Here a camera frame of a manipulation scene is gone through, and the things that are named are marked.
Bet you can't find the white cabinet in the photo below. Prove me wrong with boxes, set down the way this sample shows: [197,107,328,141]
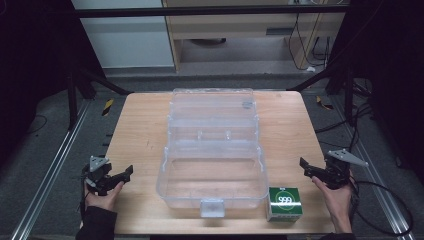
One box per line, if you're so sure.
[70,0,175,70]

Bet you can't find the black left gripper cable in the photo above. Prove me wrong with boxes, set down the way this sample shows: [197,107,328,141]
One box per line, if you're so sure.
[79,171,88,230]

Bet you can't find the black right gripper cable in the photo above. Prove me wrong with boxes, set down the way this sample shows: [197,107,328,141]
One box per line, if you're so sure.
[348,169,415,238]

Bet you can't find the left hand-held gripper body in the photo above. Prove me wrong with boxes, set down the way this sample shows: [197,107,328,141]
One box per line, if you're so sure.
[81,154,116,197]

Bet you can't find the black floor cables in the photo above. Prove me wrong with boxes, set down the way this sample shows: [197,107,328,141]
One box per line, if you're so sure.
[314,78,376,153]

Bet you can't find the black horizontal frame bar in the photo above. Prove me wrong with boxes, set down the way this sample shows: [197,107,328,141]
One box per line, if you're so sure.
[74,5,350,19]

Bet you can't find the clear plastic storage box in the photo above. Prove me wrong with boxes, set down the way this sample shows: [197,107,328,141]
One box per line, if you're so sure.
[155,87,270,219]

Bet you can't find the black hanging desk cables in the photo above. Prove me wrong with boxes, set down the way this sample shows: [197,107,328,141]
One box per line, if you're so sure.
[287,12,332,72]

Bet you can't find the yellow black hazard tape strip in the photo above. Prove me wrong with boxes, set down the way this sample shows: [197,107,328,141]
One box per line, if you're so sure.
[315,95,335,111]
[101,97,115,117]

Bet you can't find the thin black floor cable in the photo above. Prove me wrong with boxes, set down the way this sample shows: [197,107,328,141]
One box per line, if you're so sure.
[25,114,49,135]

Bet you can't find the black metal stand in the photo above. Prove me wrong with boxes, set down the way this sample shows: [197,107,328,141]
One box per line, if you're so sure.
[285,58,359,128]
[65,64,135,132]

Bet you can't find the aluminium floor rail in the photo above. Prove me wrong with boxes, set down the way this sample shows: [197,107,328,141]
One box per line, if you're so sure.
[9,99,93,240]
[332,95,418,240]

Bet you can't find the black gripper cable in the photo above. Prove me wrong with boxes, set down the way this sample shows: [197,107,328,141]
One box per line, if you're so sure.
[79,171,88,230]
[348,169,415,238]

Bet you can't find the person's right hand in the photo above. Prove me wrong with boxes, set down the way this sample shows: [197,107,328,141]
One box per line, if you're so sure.
[311,175,355,216]

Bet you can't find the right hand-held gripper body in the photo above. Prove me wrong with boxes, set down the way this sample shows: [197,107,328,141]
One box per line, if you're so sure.
[320,148,370,191]

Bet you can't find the light wooden desk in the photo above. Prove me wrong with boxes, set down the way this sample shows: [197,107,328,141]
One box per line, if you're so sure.
[162,0,348,73]

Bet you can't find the green and white carton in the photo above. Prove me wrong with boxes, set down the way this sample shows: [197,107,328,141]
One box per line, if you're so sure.
[265,186,304,223]

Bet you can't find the person's left hand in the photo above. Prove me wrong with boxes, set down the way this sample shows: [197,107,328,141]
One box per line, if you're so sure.
[83,181,125,212]

